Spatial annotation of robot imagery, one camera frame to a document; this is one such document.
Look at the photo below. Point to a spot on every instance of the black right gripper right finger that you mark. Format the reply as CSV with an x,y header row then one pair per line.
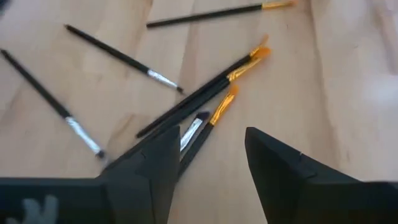
x,y
289,186

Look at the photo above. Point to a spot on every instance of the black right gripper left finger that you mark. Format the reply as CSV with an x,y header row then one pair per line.
x,y
149,180

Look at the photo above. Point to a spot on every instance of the orange-bristle gold-ferrule paintbrush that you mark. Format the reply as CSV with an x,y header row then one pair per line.
x,y
214,80
245,67

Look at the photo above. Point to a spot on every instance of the thin silver-ferrule black paintbrush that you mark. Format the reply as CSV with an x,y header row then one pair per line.
x,y
31,80
109,50

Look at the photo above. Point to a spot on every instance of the gold-ferrule black paintbrush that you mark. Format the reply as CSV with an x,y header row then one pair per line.
x,y
222,109
202,15

